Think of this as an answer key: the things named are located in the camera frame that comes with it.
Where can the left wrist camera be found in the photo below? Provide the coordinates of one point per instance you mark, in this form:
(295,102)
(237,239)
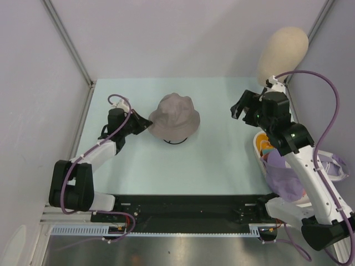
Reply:
(121,104)

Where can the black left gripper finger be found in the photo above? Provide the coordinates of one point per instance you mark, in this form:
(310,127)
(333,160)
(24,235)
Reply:
(141,129)
(143,123)

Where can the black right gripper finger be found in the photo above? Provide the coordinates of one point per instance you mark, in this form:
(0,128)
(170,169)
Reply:
(236,111)
(245,101)

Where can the grey bucket hat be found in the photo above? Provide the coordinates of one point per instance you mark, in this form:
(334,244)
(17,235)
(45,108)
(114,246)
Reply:
(175,118)

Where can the purple bucket hat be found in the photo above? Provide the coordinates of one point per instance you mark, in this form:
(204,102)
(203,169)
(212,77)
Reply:
(283,177)

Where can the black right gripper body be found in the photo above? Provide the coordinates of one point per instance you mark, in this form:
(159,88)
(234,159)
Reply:
(254,116)

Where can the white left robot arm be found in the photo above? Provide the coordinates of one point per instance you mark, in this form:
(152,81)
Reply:
(72,186)

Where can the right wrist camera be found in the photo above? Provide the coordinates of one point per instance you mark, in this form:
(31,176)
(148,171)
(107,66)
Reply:
(273,85)

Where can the aluminium frame rail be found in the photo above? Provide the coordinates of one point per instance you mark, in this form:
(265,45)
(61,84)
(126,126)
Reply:
(76,58)

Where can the cream mannequin head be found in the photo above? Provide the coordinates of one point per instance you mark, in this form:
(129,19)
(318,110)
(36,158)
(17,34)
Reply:
(284,51)

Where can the yellow hat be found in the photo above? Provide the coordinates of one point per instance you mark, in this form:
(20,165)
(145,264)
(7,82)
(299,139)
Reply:
(262,142)

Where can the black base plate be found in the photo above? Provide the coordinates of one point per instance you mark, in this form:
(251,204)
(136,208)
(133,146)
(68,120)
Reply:
(220,211)

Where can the white slotted cable duct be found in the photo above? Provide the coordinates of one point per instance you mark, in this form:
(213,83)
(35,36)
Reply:
(112,231)

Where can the purple baseball cap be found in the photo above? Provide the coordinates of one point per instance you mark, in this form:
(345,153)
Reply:
(334,166)

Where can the pink bucket hat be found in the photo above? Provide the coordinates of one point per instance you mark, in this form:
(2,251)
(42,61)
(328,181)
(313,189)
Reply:
(267,158)

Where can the teal cap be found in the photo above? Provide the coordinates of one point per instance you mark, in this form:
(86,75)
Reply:
(266,151)

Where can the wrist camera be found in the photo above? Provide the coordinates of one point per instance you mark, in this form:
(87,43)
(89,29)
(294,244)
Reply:
(121,104)
(273,85)

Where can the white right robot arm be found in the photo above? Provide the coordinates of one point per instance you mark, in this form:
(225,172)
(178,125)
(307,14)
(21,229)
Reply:
(330,219)

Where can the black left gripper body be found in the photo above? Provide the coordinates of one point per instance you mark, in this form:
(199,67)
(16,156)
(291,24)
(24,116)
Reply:
(125,129)

